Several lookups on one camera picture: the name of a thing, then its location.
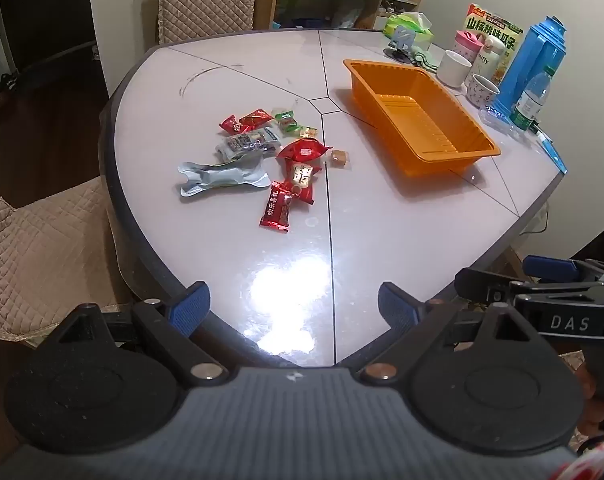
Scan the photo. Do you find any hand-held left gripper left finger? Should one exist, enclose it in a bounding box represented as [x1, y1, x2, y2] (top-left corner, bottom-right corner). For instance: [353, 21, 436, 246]
[43, 281, 230, 387]

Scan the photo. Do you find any pink lidded cup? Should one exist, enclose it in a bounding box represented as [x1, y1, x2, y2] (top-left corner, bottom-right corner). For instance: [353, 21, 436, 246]
[454, 30, 484, 61]

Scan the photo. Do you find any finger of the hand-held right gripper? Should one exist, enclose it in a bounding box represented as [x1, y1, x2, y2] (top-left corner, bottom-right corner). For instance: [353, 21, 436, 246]
[524, 255, 604, 283]
[454, 267, 602, 306]

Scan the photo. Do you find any blue strip packet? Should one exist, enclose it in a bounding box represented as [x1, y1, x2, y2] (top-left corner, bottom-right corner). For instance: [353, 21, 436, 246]
[534, 129, 568, 175]

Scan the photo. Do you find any plain white mug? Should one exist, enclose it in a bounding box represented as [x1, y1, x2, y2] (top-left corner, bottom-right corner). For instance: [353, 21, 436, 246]
[435, 49, 474, 89]

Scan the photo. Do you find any clear water bottle green label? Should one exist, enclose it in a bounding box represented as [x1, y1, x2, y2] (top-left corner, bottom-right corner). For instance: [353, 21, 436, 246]
[510, 65, 554, 131]

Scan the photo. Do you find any orange plastic tray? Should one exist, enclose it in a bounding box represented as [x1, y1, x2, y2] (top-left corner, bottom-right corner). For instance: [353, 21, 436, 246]
[343, 59, 502, 177]

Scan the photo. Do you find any person's right hand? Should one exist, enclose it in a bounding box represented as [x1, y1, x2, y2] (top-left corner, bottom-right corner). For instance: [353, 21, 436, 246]
[576, 357, 604, 436]

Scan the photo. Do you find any clear box blue label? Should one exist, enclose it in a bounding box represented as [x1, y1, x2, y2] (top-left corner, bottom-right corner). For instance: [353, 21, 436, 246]
[478, 104, 523, 134]

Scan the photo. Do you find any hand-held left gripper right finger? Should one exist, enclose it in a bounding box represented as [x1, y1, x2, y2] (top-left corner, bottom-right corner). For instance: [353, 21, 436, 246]
[354, 282, 557, 386]

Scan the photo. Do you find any yellow green seed bag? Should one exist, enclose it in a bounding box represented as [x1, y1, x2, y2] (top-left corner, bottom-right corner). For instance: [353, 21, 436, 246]
[464, 3, 525, 86]

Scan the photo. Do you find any blue thermos jug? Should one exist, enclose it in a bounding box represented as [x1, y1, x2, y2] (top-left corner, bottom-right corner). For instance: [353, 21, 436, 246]
[490, 15, 569, 116]

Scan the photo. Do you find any beige quilted chair back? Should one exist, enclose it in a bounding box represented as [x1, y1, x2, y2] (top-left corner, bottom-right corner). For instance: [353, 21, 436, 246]
[154, 0, 261, 45]

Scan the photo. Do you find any clear blue-print snack packet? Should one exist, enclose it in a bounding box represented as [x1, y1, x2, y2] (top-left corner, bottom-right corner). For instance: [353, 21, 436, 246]
[224, 127, 284, 153]

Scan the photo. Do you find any green tissue pack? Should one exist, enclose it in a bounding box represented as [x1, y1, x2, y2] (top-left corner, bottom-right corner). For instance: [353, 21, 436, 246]
[383, 11, 435, 49]

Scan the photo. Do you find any large red snack packet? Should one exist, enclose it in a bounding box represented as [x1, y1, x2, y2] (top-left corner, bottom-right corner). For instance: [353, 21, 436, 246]
[276, 139, 333, 164]

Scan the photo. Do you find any white thermos bottle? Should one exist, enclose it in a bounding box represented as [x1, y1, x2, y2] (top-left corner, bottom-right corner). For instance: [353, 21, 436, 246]
[466, 37, 508, 89]

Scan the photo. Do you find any red gold candy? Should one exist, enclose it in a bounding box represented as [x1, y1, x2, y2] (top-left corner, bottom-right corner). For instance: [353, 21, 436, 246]
[239, 108, 275, 131]

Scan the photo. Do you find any beige quilted chair seat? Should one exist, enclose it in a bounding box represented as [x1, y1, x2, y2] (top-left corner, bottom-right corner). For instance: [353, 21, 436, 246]
[0, 177, 133, 352]

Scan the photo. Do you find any silver foil snack pouch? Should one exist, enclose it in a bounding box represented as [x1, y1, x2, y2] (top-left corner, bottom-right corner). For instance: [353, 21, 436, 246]
[176, 152, 273, 199]

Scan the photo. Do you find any grey phone stand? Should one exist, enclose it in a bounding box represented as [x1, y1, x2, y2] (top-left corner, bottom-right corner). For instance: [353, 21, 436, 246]
[384, 27, 418, 64]

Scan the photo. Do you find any long red candy packet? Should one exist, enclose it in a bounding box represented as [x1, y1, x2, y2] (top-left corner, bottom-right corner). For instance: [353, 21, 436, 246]
[259, 181, 295, 235]

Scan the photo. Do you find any patterned white mug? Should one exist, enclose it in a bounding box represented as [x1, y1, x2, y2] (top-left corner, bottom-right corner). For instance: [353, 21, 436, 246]
[465, 73, 502, 110]

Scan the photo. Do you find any white plastic bag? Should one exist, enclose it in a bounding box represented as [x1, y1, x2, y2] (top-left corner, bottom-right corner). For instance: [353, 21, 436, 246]
[339, 7, 368, 29]

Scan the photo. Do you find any clear dark snack packet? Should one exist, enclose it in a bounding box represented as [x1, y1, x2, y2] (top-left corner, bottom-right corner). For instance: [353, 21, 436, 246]
[215, 141, 279, 162]

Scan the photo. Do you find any black cable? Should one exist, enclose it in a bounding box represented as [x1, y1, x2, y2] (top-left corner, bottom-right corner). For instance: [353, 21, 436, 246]
[520, 199, 551, 237]

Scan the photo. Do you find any dark wooden door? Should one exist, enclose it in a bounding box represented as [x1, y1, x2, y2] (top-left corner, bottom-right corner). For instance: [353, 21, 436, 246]
[0, 0, 96, 77]

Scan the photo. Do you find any red patterned clothing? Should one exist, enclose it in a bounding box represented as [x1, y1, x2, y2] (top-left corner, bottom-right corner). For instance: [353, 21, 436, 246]
[554, 437, 604, 480]

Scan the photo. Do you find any green candy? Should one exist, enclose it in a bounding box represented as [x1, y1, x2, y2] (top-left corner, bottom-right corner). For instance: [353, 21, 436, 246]
[273, 109, 303, 135]

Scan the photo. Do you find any green cloth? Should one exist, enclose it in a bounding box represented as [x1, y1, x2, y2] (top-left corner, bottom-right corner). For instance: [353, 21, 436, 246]
[409, 48, 441, 71]

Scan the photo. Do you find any red packet with gold picture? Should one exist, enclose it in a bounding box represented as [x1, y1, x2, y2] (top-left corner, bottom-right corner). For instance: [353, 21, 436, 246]
[284, 160, 324, 205]

